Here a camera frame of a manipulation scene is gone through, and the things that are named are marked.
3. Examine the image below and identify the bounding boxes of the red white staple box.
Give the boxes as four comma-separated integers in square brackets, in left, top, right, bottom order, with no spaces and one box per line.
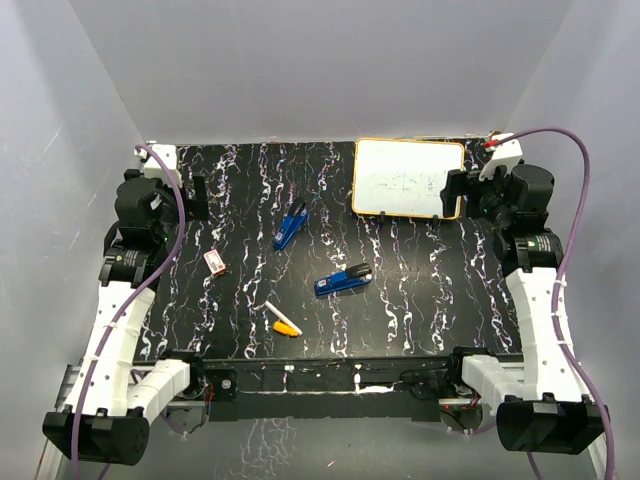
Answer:
[203,249,227,276]

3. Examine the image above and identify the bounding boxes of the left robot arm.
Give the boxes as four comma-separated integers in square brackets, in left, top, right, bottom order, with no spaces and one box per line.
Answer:
[42,169,208,466]

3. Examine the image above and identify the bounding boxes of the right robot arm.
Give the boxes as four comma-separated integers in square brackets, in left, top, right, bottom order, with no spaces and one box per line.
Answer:
[440,164,604,455]

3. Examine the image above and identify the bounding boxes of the white marker pen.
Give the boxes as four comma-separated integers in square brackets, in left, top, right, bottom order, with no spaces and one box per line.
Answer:
[264,301,302,336]

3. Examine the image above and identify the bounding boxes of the yellow marker cap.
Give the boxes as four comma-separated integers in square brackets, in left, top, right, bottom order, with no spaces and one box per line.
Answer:
[273,321,299,338]

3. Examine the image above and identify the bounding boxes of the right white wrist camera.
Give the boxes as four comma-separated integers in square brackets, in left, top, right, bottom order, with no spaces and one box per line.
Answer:
[479,133,523,182]

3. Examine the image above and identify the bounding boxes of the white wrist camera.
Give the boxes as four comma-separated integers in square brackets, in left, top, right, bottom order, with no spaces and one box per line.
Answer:
[133,143,180,180]
[479,133,523,182]

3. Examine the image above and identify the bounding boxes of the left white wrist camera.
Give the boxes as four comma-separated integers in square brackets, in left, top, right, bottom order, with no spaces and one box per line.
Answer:
[133,143,180,180]

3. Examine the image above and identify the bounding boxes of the small whiteboard orange frame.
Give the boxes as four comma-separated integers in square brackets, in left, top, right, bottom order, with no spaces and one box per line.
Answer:
[351,138,466,219]

